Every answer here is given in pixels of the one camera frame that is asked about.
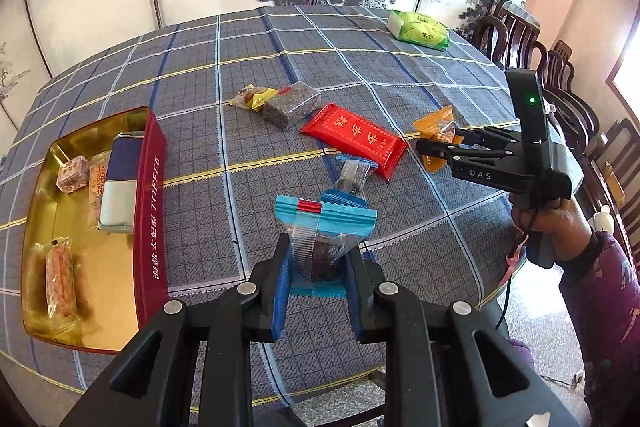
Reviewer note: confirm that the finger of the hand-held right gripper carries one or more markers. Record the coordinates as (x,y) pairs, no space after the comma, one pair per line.
(490,136)
(440,148)

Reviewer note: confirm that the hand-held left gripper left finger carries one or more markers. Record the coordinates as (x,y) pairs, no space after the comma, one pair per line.
(280,292)

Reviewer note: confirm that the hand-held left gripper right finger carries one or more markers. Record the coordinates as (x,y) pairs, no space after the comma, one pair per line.
(357,297)

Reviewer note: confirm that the orange snack packet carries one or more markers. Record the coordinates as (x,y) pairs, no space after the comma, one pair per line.
(435,124)

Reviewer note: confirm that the light blue dark snack packet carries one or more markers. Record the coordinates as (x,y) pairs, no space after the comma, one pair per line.
(320,227)

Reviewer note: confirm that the red snack packet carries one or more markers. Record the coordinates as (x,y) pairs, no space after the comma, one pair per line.
(355,137)

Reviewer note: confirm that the clear packet with blue ends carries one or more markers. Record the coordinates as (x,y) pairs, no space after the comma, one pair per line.
(352,177)

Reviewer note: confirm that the red tin box gold inside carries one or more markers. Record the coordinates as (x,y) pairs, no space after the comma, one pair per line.
(150,232)

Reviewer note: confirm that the clear-wrapped dark seed cake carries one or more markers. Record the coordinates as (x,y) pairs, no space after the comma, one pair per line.
(290,104)

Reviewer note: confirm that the yellow snack packet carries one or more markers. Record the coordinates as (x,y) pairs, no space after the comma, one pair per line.
(257,99)

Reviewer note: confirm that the navy and pale blue tissue packet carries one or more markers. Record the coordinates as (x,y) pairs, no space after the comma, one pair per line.
(120,187)

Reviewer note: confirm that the clear packet of twisted dough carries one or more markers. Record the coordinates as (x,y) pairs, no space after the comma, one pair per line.
(97,182)

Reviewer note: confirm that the clear packet of fried sticks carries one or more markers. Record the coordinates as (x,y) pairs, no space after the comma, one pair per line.
(60,277)

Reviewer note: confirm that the square rice cake packet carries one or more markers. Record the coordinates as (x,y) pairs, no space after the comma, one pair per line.
(72,174)

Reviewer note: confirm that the person's right forearm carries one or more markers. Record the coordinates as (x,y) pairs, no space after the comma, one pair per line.
(610,307)

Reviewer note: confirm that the person's right hand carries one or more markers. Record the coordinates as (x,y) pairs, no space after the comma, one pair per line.
(562,227)

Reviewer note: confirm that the pink ribbon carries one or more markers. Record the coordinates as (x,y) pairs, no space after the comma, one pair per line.
(514,257)

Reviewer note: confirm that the small white object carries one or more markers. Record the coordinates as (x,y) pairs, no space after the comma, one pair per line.
(603,218)

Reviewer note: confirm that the green tissue pack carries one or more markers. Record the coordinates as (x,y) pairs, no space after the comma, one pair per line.
(417,29)

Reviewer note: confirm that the purple chair cushion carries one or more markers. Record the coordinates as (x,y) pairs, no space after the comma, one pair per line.
(520,352)

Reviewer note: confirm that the blue plaid tablecloth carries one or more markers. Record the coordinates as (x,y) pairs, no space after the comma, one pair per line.
(250,57)

